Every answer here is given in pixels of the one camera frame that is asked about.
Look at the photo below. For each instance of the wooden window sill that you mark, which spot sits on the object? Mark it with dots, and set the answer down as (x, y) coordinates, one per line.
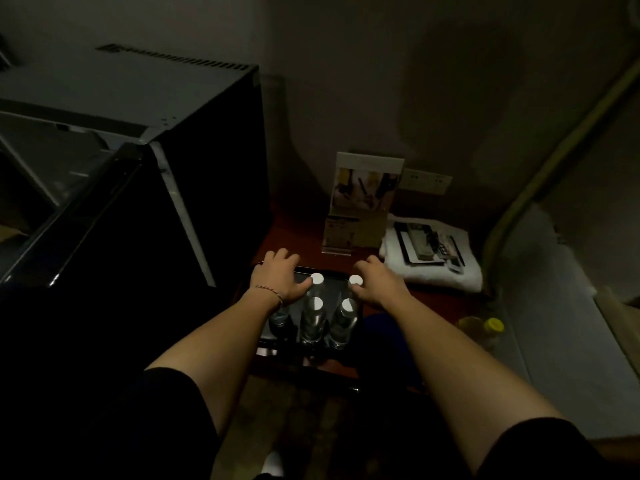
(620, 324)

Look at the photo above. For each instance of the green wall pipe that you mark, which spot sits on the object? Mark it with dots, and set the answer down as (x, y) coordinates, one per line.
(545, 169)

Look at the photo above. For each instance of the black mini fridge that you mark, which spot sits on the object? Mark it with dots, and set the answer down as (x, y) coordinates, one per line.
(125, 89)

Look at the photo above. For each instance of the white wall panel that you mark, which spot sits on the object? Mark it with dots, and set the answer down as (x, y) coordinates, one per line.
(560, 344)

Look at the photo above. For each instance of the person's left hand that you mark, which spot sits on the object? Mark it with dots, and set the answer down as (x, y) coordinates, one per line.
(280, 277)

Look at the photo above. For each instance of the small grey remote control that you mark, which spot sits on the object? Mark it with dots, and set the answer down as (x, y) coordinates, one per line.
(452, 254)

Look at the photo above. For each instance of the person's white shoe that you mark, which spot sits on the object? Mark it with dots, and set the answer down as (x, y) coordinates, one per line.
(273, 464)

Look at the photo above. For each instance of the black serving tray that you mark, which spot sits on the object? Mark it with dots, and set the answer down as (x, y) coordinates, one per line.
(295, 314)

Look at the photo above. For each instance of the person's black sleeve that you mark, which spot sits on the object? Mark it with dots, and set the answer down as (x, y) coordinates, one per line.
(545, 452)
(160, 424)

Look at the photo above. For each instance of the white double wall socket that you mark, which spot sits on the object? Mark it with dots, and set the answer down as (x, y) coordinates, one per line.
(426, 181)

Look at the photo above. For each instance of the red wooden side cabinet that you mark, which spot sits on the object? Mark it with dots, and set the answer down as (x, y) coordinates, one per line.
(300, 234)

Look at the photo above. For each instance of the person's black right sleeve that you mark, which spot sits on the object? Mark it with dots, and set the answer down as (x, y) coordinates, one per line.
(545, 452)

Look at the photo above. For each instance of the person's left forearm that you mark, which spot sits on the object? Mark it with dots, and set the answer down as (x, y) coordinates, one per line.
(225, 354)

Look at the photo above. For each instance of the remote controls on black folder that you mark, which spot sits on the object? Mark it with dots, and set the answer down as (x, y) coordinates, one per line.
(402, 249)

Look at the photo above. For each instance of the person's right hand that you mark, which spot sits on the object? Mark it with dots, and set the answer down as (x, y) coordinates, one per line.
(382, 284)

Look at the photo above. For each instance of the yellow capped liquid bottle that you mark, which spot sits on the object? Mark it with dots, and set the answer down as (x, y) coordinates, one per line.
(494, 325)

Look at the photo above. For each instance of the printed brochure stand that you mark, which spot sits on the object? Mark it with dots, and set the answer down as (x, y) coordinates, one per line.
(365, 194)

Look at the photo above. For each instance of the person's black left sleeve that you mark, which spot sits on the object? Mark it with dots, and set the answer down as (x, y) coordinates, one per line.
(160, 424)

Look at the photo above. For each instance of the black pen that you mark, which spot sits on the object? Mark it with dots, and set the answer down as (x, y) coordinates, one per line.
(457, 252)

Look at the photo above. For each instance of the white folded towel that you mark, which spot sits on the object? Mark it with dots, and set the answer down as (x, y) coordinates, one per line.
(465, 279)

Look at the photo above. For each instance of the person's right forearm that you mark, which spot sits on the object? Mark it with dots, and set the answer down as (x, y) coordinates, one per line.
(465, 379)

